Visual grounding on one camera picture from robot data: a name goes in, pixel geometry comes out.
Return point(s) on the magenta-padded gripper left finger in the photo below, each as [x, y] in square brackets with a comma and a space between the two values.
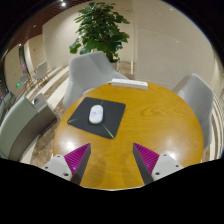
[59, 165]

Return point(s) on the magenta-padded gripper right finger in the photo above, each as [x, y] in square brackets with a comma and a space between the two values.
[163, 165]

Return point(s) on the white cartoon-print computer mouse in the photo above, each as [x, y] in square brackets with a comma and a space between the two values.
[96, 114]

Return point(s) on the black mouse pad green lines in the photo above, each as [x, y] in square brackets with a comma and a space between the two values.
[115, 111]

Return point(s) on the pale green armchair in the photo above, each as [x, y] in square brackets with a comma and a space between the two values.
[16, 126]

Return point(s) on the light grey shell chair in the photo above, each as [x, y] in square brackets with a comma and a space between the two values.
[86, 75]
[198, 100]

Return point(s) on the white power strip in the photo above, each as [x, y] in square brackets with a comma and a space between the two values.
[129, 83]

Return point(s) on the small grey lounge chair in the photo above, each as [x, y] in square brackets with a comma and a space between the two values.
[41, 70]
[24, 80]

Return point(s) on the potted green leafy plant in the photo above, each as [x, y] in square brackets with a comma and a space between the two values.
[100, 30]

